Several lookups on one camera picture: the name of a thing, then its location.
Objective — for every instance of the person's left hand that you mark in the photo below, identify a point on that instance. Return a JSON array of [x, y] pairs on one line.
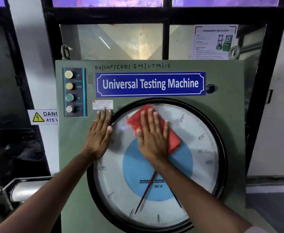
[[97, 140]]

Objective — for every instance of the person's right hand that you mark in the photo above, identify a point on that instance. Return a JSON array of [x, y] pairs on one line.
[[153, 140]]

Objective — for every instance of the person's right thumb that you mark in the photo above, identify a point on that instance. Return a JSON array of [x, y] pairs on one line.
[[139, 135]]

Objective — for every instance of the person's left little finger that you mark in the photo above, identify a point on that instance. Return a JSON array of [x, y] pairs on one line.
[[93, 126]]

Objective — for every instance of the person's left thumb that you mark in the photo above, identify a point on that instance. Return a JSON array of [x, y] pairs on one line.
[[109, 133]]

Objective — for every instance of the person's right little finger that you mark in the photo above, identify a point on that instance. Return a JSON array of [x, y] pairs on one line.
[[166, 129]]

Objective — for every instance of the person's left middle finger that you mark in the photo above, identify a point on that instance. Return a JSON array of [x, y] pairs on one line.
[[104, 117]]

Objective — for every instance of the person's right middle finger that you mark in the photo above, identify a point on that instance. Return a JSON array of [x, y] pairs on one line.
[[151, 118]]

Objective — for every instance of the red cleaning cloth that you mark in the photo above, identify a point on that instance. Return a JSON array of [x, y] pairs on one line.
[[173, 139]]

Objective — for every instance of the person's left forearm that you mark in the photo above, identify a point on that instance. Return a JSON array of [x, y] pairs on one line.
[[39, 194]]

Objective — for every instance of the person's right forearm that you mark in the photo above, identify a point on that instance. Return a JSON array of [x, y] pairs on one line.
[[200, 198]]

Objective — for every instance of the small white red label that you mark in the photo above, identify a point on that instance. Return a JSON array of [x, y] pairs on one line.
[[102, 104]]

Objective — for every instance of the green machine control cabinet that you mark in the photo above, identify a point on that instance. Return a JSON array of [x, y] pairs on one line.
[[151, 148]]

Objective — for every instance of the blue machine name sign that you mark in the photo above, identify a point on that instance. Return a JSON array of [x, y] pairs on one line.
[[150, 84]]

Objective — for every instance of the large round dial gauge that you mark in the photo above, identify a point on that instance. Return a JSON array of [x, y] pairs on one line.
[[195, 152]]

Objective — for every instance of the push button control panel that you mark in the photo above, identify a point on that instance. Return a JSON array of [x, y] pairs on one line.
[[74, 92]]

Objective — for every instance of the white yellow warning sign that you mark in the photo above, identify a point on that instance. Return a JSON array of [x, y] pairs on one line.
[[43, 117]]

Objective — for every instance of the red dial pointer needle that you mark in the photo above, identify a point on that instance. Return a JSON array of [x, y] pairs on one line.
[[145, 191]]

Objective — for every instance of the black round knob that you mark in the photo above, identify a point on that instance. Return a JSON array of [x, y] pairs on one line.
[[210, 88]]

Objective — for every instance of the metal lifting eye bolt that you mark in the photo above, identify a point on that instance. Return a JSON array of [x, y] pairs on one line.
[[65, 52], [234, 52]]

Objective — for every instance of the grey metal cylinder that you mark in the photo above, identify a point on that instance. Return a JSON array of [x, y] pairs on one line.
[[26, 190]]

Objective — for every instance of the white instruction poster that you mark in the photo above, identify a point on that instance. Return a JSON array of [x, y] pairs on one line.
[[213, 42]]

